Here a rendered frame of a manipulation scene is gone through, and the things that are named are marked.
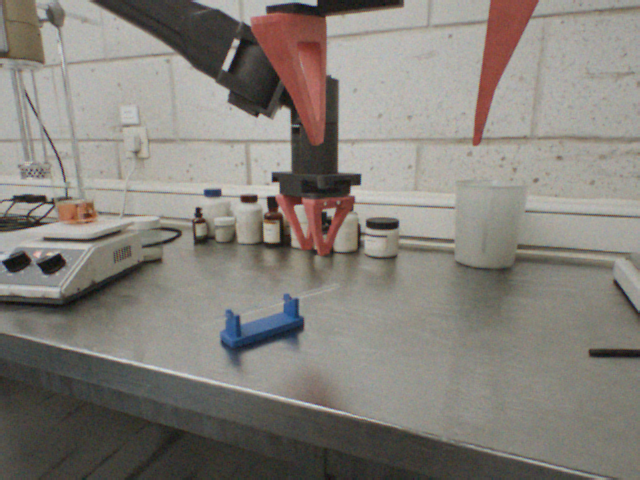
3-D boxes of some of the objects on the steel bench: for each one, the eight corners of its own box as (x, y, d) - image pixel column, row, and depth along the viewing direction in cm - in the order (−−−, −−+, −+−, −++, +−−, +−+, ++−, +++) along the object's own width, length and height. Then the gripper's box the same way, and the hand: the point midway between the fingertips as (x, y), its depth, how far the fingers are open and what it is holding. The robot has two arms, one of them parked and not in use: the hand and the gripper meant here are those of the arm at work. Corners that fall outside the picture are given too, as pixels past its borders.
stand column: (85, 226, 108) (44, -85, 91) (78, 226, 109) (35, -83, 92) (95, 225, 111) (55, -80, 93) (87, 224, 112) (47, -77, 94)
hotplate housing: (64, 307, 57) (55, 251, 55) (-19, 302, 59) (-30, 247, 57) (152, 263, 78) (148, 221, 76) (88, 260, 80) (83, 219, 78)
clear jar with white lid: (165, 253, 85) (161, 215, 83) (162, 261, 80) (158, 220, 78) (133, 256, 84) (128, 216, 82) (128, 264, 78) (123, 222, 76)
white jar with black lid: (380, 248, 90) (381, 215, 88) (404, 254, 85) (406, 220, 83) (357, 253, 86) (358, 219, 84) (381, 260, 81) (383, 224, 79)
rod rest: (233, 349, 45) (231, 319, 44) (219, 338, 48) (217, 309, 47) (305, 324, 52) (305, 297, 51) (289, 316, 54) (289, 290, 53)
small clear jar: (236, 238, 100) (235, 216, 98) (234, 242, 95) (233, 220, 94) (217, 238, 99) (215, 216, 98) (214, 243, 95) (212, 220, 93)
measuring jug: (523, 282, 68) (535, 189, 64) (440, 272, 73) (447, 186, 69) (519, 255, 84) (528, 180, 80) (452, 249, 89) (458, 178, 85)
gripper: (266, 125, 51) (270, 249, 54) (319, 121, 43) (319, 265, 47) (311, 127, 55) (311, 241, 58) (366, 123, 47) (362, 256, 51)
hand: (315, 246), depth 52 cm, fingers open, 3 cm apart
